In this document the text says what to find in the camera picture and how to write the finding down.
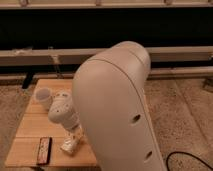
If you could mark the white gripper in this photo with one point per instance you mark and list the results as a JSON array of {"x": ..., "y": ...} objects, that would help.
[{"x": 75, "y": 132}]

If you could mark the white plastic bottle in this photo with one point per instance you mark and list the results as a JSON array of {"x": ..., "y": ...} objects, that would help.
[{"x": 70, "y": 143}]

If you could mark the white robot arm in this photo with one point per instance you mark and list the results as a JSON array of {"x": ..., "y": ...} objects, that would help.
[{"x": 108, "y": 101}]

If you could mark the wooden table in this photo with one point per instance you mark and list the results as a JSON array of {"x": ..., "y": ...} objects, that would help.
[{"x": 34, "y": 125}]

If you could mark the white plastic cup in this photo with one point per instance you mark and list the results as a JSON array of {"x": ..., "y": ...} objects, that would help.
[{"x": 44, "y": 97}]

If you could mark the long wooden bench rail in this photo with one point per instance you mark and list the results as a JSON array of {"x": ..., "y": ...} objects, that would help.
[{"x": 77, "y": 56}]

